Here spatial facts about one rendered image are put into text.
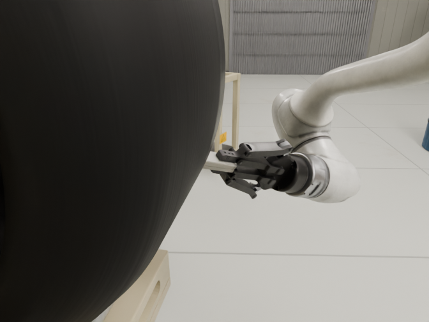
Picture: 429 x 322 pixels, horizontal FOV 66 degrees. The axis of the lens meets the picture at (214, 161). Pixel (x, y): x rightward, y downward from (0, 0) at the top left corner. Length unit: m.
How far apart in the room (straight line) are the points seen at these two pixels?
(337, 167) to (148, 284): 0.43
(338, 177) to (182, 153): 0.50
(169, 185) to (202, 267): 1.63
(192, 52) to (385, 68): 0.39
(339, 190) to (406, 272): 1.41
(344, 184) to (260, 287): 1.13
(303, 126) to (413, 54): 0.28
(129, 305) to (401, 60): 0.52
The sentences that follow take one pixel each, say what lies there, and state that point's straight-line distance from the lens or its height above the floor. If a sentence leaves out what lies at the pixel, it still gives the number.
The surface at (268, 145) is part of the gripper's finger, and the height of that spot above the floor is 1.04.
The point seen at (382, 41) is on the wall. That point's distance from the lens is 8.80.
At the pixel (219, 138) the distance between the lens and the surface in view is 2.74.
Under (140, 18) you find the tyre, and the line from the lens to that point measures 0.20.
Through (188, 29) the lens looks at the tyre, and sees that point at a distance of 0.25.
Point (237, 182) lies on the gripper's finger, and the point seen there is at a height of 0.98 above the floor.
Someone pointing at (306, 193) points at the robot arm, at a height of 0.92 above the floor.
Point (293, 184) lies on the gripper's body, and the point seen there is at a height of 0.95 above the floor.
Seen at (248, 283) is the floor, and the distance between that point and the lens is 1.79.
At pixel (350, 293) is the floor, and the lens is 1.86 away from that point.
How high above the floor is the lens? 1.23
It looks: 24 degrees down
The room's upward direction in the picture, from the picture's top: straight up
